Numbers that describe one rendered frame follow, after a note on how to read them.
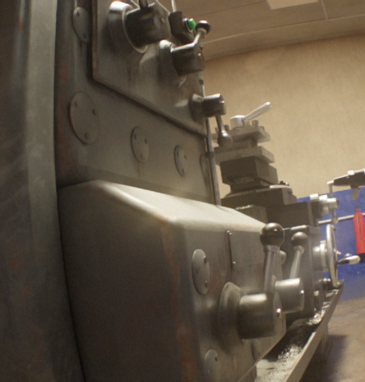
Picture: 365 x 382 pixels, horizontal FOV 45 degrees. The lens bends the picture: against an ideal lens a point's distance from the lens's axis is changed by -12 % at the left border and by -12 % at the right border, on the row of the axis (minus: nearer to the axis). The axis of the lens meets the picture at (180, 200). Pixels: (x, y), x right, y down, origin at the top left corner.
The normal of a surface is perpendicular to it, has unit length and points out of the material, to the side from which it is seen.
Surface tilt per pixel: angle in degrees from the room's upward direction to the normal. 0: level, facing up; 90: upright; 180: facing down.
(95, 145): 90
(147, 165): 90
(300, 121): 90
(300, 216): 90
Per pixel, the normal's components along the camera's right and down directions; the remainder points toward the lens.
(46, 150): 0.91, -0.16
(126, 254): -0.39, -0.07
